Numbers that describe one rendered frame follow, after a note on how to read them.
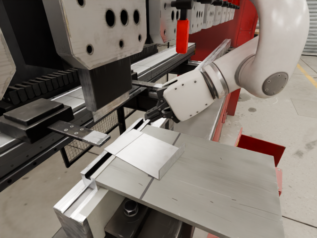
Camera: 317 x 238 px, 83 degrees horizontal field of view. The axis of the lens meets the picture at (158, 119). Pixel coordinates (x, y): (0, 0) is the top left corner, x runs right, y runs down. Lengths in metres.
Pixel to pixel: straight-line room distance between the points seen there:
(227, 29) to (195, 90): 2.00
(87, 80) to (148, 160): 0.17
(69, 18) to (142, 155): 0.24
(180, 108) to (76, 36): 0.30
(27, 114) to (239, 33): 2.20
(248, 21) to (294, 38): 2.01
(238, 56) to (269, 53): 0.09
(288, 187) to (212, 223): 1.64
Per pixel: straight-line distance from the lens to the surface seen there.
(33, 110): 0.50
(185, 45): 0.40
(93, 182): 0.33
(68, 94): 0.70
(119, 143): 0.37
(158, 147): 0.35
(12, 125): 0.49
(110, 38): 0.24
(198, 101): 0.44
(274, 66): 0.37
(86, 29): 0.21
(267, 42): 0.36
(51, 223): 1.58
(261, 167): 0.36
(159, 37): 0.36
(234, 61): 0.43
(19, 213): 1.75
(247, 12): 2.38
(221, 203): 0.29
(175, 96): 0.42
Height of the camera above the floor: 1.23
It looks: 31 degrees down
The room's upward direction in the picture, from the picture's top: straight up
